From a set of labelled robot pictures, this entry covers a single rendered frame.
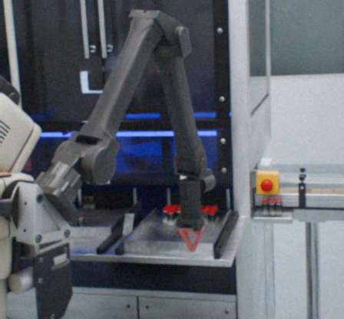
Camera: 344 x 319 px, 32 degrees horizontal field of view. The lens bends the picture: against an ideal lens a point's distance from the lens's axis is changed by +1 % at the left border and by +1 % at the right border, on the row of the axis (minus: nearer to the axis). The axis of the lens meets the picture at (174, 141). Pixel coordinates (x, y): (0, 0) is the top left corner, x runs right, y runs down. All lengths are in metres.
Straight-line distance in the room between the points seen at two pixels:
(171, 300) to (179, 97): 0.94
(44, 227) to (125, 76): 0.36
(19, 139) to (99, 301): 1.13
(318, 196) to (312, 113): 4.50
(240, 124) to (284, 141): 4.68
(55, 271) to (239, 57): 0.96
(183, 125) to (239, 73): 0.49
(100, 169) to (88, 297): 1.14
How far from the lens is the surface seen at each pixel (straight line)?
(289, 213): 2.09
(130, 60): 1.31
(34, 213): 1.14
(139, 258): 1.73
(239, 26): 1.96
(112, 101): 1.27
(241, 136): 1.99
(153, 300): 2.23
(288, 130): 6.63
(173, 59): 1.44
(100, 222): 2.06
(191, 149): 1.57
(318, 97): 6.58
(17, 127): 1.27
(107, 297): 2.28
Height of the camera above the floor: 1.47
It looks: 9 degrees down
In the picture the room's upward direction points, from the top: 3 degrees counter-clockwise
